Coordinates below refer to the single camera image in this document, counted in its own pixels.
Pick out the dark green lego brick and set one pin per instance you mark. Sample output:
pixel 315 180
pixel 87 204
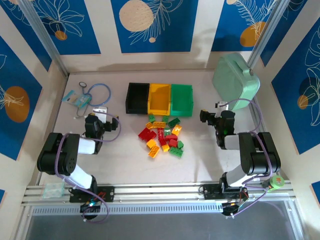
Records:
pixel 174 122

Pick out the orange printed lego brick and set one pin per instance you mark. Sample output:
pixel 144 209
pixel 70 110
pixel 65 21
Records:
pixel 176 130

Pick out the small orange lego brick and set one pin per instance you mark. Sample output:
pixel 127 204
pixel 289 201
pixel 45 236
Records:
pixel 149 125

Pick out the small green lego brick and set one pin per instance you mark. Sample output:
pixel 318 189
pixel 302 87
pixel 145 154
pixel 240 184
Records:
pixel 165 119
pixel 151 117

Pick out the green sloped lego brick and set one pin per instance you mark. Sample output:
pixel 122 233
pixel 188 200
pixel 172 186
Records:
pixel 180 144

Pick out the green printed lego brick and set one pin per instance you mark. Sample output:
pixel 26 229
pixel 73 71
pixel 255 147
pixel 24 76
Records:
pixel 167 131

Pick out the orange sloped lego brick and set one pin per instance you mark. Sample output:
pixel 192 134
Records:
pixel 151 143

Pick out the long orange lego brick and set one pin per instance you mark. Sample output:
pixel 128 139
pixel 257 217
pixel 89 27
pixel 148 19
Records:
pixel 159 124

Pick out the long green lego brick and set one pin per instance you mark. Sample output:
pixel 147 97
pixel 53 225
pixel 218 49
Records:
pixel 176 152

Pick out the tall red lego brick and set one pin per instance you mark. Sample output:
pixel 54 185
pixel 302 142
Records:
pixel 160 133

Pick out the small yellow lego brick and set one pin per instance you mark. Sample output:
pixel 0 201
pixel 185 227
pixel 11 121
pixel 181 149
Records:
pixel 165 148

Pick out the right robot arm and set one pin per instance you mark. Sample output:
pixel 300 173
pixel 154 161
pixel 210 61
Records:
pixel 260 152

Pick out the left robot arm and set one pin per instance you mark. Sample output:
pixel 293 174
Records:
pixel 55 155

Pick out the green plastic bin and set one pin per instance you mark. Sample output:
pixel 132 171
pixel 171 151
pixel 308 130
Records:
pixel 181 100

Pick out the black plastic bin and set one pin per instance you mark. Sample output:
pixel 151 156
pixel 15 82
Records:
pixel 137 98

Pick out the blue white card packet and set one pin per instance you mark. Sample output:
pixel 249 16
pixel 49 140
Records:
pixel 75 98

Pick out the mint green carry case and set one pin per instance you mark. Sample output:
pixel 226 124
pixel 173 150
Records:
pixel 232 80

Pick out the blue stethoscope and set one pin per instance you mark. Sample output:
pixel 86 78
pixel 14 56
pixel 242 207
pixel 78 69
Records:
pixel 82 84

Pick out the yellow plastic bin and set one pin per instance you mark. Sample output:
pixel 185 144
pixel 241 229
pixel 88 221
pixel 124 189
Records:
pixel 160 100

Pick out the clear plastic bag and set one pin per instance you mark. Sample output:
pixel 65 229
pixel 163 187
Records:
pixel 53 190

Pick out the green tape roll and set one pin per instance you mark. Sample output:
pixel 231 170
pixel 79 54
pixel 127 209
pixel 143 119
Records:
pixel 276 182

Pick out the black left connector board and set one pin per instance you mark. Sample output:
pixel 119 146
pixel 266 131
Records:
pixel 86 208

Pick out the black connector board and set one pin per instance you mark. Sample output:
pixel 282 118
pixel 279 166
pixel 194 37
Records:
pixel 228 211
pixel 86 208

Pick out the black right connector board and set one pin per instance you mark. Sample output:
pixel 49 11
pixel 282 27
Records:
pixel 228 211

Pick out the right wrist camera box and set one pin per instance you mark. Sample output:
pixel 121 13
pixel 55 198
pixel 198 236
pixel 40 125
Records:
pixel 221 105

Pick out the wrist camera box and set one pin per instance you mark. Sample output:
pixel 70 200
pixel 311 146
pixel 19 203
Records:
pixel 100 111
pixel 221 105

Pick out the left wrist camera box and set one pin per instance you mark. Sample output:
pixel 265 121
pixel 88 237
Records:
pixel 100 111

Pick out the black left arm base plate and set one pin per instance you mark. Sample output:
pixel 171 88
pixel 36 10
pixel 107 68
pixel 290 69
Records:
pixel 108 193

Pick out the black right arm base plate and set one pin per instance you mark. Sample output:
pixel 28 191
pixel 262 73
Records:
pixel 208 192

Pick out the blue floral wall poster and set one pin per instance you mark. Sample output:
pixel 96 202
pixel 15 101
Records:
pixel 295 100
pixel 25 42
pixel 280 37
pixel 80 37
pixel 225 30
pixel 175 25
pixel 15 75

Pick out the aluminium frame rail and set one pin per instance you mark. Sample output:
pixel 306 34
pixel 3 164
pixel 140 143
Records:
pixel 155 192

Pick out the aluminium frame post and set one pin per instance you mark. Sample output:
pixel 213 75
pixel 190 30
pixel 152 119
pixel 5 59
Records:
pixel 42 30
pixel 267 30

